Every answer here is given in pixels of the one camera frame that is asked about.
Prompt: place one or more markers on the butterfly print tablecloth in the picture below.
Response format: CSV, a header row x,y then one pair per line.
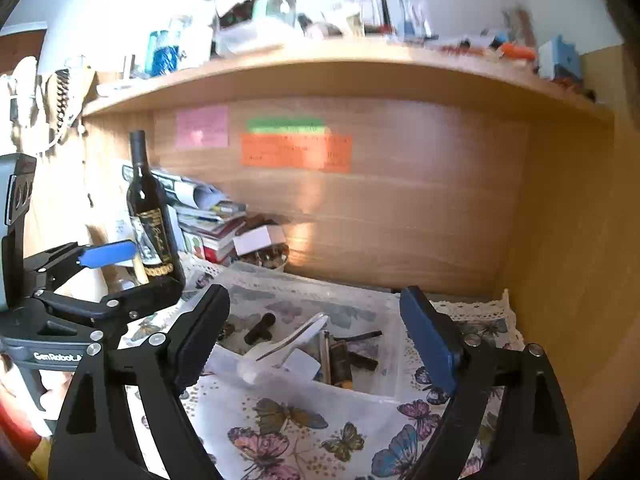
x,y
310,430

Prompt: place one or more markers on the white fluffy item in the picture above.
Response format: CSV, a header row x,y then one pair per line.
x,y
20,90

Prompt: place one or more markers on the stack of magazines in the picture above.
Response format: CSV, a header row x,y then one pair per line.
x,y
210,220

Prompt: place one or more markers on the blue and white box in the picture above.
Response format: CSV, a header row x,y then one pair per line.
x,y
559,57

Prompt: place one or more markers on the orange paper note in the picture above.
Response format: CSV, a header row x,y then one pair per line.
x,y
295,152

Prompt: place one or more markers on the white paper card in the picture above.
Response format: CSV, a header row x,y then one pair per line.
x,y
259,240

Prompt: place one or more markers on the dark wine bottle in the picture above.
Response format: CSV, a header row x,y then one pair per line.
x,y
150,220

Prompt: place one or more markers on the black plastic clip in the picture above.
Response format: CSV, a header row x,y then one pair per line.
x,y
260,329

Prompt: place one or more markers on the pink paper note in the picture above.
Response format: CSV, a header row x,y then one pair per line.
x,y
202,127

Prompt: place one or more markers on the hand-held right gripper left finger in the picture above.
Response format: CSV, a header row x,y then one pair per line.
x,y
200,340

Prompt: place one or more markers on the clear plastic storage box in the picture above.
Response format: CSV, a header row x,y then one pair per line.
x,y
310,300

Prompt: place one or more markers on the glass bottle with blue liquid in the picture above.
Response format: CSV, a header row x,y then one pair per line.
x,y
162,57

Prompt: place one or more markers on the wooden shelf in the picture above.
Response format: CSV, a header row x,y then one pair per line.
x,y
350,67

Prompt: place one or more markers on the green paper note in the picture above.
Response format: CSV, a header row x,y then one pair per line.
x,y
285,125

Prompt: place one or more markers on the thin black pen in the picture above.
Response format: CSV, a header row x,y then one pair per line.
x,y
357,335

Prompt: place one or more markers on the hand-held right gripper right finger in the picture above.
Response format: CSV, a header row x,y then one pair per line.
x,y
430,340

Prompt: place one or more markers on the clear toothbrush package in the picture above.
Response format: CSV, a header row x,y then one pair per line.
x,y
387,5

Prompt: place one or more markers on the white handheld massager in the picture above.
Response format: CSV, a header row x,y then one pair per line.
x,y
280,347

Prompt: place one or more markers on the small box with white lid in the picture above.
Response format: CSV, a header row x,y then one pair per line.
x,y
272,260

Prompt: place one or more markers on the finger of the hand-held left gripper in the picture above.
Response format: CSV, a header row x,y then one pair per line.
x,y
145,297
107,254

